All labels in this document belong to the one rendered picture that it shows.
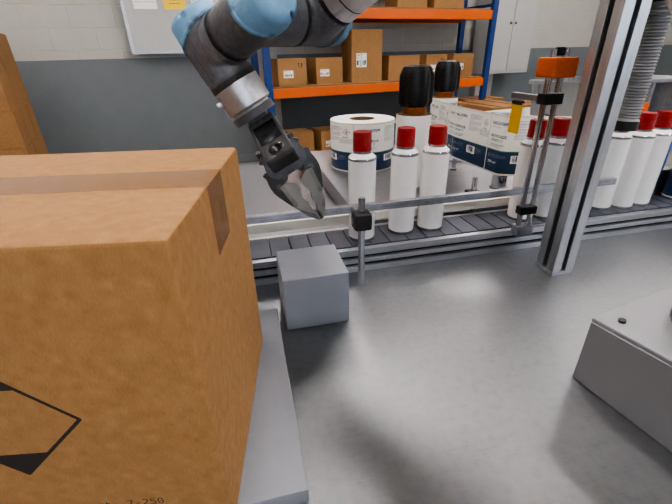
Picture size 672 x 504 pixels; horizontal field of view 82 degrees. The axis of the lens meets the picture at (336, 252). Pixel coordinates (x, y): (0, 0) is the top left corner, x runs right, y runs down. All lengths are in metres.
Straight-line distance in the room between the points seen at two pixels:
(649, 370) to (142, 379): 0.49
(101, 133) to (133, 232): 4.78
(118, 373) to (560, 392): 0.49
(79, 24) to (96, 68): 0.39
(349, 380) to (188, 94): 4.59
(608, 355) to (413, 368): 0.23
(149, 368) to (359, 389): 0.30
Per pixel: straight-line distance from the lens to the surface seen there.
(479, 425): 0.51
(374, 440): 0.48
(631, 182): 1.08
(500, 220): 0.91
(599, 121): 0.75
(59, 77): 5.01
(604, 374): 0.58
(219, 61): 0.64
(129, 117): 4.97
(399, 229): 0.79
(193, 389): 0.30
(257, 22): 0.56
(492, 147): 1.11
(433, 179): 0.78
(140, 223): 0.26
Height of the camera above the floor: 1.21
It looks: 27 degrees down
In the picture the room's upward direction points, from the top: 1 degrees counter-clockwise
